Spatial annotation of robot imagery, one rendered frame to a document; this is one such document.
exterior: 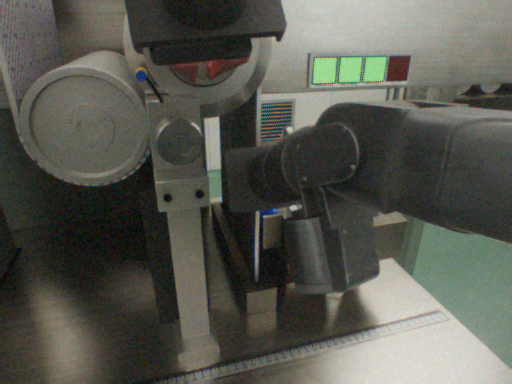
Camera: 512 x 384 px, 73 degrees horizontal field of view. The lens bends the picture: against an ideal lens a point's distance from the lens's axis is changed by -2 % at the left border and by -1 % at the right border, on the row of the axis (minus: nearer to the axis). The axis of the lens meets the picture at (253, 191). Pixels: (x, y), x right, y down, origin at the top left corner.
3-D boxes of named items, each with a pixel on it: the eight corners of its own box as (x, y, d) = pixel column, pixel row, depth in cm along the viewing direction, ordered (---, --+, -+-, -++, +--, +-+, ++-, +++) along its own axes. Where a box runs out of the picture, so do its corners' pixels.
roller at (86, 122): (37, 190, 36) (1, 68, 31) (77, 128, 58) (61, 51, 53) (156, 178, 39) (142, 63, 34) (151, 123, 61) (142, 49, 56)
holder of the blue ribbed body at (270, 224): (263, 249, 48) (263, 217, 46) (227, 184, 68) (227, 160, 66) (284, 245, 49) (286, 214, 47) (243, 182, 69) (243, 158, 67)
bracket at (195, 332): (179, 365, 42) (145, 109, 29) (174, 325, 47) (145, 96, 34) (220, 356, 43) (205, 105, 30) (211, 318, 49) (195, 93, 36)
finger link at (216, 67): (239, 104, 32) (257, 39, 23) (161, 114, 31) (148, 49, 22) (225, 40, 34) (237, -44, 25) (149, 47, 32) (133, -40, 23)
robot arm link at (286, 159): (348, 117, 26) (278, 127, 25) (367, 206, 26) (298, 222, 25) (311, 136, 33) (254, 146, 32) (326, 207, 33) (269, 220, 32)
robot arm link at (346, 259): (437, 108, 24) (350, 114, 19) (472, 274, 23) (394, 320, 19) (319, 147, 34) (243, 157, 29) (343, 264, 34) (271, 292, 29)
